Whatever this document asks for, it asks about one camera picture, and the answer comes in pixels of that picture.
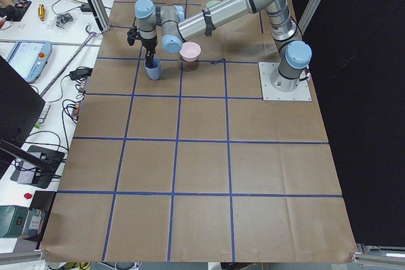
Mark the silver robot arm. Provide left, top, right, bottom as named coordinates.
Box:
left=127, top=0, right=312, bottom=92

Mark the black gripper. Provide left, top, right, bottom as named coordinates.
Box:
left=140, top=36, right=158, bottom=67

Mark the blue cup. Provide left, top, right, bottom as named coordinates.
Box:
left=144, top=58, right=161, bottom=80

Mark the pink bowl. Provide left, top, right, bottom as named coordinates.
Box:
left=180, top=42, right=201, bottom=62

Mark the gold cylinder tool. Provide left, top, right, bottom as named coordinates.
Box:
left=38, top=4, right=46, bottom=21

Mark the mint green bowl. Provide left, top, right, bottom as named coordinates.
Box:
left=206, top=0, right=220, bottom=8

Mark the black power adapter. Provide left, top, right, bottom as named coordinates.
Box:
left=80, top=3, right=92, bottom=13

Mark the black monitor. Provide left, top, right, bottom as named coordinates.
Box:
left=0, top=56, right=47, bottom=179

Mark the blue teach pendant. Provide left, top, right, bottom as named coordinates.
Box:
left=6, top=40, right=52, bottom=84

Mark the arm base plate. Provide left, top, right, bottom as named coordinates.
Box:
left=258, top=62, right=312, bottom=102

